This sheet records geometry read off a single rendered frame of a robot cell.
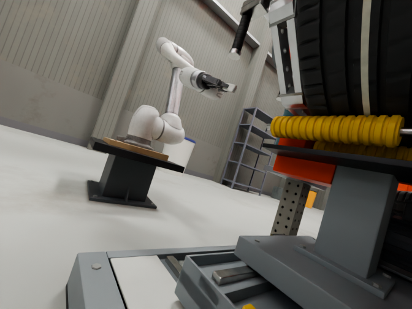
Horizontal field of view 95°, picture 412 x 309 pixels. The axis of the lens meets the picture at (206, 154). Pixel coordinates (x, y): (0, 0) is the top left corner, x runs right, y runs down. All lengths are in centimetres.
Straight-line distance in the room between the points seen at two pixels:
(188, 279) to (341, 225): 34
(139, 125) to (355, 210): 109
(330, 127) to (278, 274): 31
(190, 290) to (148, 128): 99
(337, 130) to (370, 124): 5
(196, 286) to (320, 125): 40
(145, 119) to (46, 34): 319
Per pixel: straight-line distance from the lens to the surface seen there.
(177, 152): 344
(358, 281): 51
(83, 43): 424
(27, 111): 406
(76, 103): 401
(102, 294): 45
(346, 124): 47
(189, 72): 107
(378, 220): 52
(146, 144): 125
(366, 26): 44
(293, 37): 55
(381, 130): 45
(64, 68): 411
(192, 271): 41
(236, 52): 75
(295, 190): 117
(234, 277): 41
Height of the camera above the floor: 35
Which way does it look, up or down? 3 degrees up
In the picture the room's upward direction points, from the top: 18 degrees clockwise
